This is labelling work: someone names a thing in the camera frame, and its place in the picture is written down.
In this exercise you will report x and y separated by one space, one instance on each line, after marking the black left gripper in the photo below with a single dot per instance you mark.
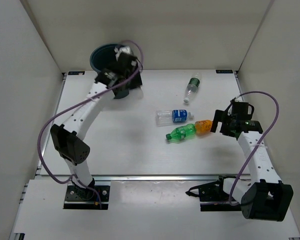
136 82

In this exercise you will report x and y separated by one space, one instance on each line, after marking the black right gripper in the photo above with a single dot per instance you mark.
223 116

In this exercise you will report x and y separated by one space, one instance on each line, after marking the clear bottle green label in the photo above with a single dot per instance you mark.
192 87

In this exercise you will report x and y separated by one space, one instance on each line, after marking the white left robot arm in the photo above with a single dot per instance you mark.
68 137

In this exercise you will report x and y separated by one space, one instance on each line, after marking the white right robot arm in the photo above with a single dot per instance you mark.
266 197

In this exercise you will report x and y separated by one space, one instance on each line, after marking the dark teal plastic bin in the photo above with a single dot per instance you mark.
103 56

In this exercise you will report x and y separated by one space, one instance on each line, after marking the orange plastic drink bottle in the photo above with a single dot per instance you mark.
202 127

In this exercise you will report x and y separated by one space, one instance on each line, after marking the green plastic soda bottle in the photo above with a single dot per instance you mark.
181 133

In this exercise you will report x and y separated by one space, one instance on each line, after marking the clear bottle blue label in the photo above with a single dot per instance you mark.
172 117

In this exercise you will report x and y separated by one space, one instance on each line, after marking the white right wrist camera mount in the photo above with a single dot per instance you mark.
237 99

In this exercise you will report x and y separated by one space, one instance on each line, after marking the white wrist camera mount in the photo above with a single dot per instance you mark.
237 99
122 49

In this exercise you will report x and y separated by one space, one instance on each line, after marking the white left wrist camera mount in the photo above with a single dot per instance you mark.
122 49

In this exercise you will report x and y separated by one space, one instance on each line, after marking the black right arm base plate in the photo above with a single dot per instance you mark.
211 196

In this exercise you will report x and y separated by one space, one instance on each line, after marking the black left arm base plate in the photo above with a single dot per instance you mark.
78 199

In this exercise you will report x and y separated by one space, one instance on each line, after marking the aluminium front table rail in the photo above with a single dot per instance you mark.
157 178

